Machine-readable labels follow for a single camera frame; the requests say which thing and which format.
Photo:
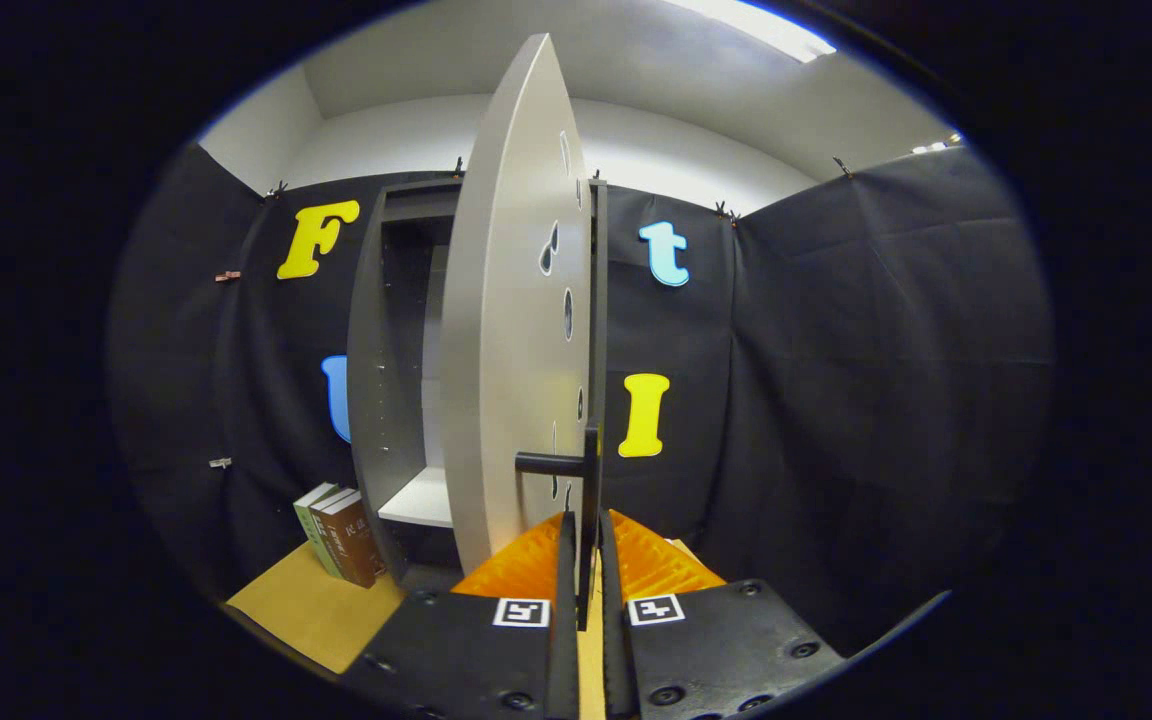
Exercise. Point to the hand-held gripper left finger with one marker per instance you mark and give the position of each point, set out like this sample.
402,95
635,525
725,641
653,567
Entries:
566,650

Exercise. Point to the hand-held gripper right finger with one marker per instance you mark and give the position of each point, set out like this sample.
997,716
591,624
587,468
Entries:
614,650

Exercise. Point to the brown book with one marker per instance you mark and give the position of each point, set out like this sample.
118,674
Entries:
356,545

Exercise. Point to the black backdrop cloth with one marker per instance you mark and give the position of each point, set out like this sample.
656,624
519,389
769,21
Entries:
836,400

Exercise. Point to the dark grey cabinet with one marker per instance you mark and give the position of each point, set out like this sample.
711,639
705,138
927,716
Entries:
376,350

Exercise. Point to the small ceiling light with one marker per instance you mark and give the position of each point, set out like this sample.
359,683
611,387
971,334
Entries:
939,146

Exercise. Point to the long ceiling light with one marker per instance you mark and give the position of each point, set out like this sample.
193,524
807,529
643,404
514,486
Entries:
756,25

